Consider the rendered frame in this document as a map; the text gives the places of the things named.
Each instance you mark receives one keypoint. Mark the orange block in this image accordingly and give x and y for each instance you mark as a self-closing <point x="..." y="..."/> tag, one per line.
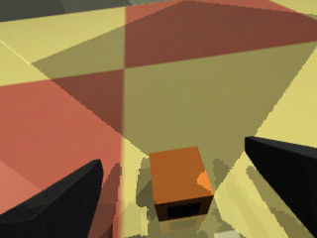
<point x="181" y="187"/>

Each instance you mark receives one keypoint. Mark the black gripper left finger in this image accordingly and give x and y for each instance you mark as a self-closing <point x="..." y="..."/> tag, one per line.
<point x="63" y="210"/>

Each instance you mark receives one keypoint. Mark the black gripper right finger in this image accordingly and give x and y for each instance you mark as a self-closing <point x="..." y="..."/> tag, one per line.
<point x="291" y="170"/>

